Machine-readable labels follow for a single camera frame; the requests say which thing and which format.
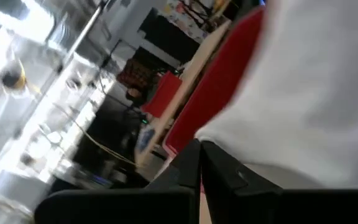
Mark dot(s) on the red plastic laundry bin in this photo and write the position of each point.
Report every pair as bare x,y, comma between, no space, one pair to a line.
213,99

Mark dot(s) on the red box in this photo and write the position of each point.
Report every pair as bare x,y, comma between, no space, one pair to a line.
163,95

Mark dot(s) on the black ceiling dome camera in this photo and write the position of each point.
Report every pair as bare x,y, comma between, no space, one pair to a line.
11,79

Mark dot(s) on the brown patterned cloth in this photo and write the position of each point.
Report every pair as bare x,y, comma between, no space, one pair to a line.
135,74

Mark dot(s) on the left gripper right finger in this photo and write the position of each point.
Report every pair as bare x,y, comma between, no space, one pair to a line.
275,208

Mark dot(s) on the white smooth cloth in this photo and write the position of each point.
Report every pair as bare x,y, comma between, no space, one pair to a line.
306,93

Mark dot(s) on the black partition panel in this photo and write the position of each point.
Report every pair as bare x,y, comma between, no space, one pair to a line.
169,37

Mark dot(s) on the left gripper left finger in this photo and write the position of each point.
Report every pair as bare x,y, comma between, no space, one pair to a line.
120,208

